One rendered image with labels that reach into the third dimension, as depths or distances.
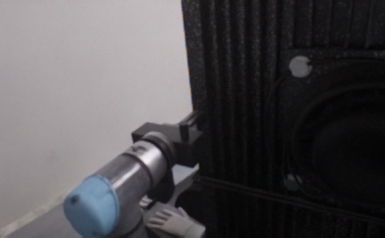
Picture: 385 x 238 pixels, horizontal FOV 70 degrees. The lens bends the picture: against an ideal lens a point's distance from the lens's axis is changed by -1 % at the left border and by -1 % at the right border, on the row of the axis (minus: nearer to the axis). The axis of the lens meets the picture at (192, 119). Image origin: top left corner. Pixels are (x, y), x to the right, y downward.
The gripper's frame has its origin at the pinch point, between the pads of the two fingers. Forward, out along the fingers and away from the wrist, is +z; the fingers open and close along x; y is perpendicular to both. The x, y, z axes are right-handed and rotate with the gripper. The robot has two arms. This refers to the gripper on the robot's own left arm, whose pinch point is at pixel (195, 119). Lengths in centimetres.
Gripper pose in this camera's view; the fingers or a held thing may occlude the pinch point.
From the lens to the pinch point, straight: 59.5
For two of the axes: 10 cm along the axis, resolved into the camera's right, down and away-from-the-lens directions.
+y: -1.0, -9.0, -4.2
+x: -8.7, -1.3, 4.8
